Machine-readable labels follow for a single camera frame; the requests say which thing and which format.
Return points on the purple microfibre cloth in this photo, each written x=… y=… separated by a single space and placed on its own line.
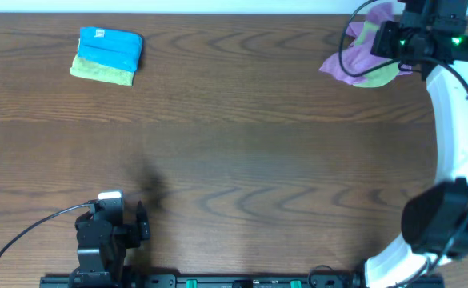
x=377 y=15

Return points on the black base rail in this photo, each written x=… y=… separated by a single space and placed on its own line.
x=322 y=280

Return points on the folded green cloth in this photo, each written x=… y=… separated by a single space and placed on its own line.
x=82 y=68

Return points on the crumpled green cloth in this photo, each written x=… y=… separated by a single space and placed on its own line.
x=364 y=60

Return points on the folded blue cloth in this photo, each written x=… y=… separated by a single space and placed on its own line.
x=113 y=48

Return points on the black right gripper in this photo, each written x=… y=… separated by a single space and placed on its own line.
x=382 y=46

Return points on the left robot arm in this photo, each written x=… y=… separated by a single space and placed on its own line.
x=101 y=264

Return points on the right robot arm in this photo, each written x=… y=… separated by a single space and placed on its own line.
x=434 y=224

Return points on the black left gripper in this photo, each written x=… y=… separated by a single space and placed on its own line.
x=141 y=225

